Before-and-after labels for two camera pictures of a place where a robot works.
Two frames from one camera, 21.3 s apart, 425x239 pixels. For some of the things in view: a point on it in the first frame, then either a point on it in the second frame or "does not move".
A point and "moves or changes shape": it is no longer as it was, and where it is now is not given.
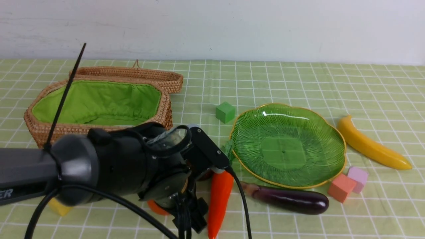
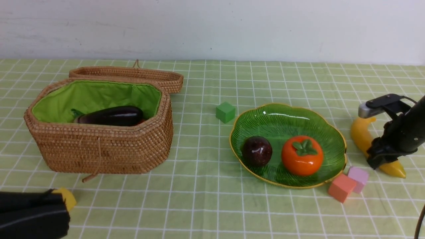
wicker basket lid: x=172 y=81 does not move
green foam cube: x=225 y=112 does not move
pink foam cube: x=359 y=176 does not move
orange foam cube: x=341 y=188 does not move
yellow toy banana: x=366 y=147 moves or changes shape
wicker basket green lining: x=97 y=103 does not move
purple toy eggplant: x=292 y=199 to x=118 y=116
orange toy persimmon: x=153 y=205 to x=302 y=155
